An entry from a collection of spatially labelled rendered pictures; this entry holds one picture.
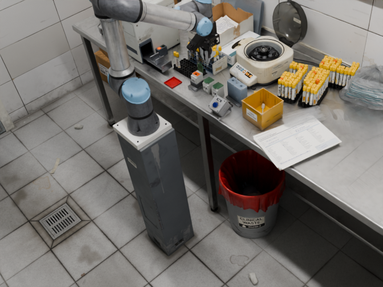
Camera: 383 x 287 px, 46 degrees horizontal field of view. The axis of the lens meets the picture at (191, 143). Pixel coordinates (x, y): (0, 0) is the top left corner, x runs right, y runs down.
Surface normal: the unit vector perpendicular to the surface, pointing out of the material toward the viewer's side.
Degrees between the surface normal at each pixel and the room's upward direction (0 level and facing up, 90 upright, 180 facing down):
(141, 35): 90
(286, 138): 0
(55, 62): 90
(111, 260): 0
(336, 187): 0
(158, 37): 90
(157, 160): 90
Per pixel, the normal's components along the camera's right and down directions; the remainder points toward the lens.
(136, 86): -0.03, -0.64
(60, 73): 0.65, 0.48
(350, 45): -0.75, 0.52
